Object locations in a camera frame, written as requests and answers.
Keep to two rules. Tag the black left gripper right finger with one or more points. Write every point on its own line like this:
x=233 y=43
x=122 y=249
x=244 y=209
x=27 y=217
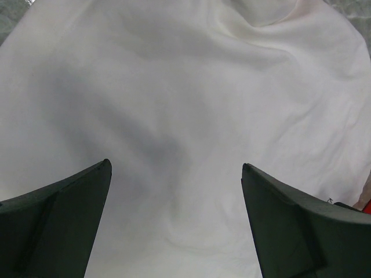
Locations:
x=298 y=235

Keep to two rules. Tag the white Coca-Cola t-shirt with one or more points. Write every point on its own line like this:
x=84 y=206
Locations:
x=178 y=95

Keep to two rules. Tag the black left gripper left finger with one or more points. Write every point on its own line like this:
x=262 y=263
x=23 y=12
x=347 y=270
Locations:
x=50 y=232

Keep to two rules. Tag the red plastic bin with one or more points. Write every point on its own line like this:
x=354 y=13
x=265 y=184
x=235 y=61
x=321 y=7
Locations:
x=363 y=207

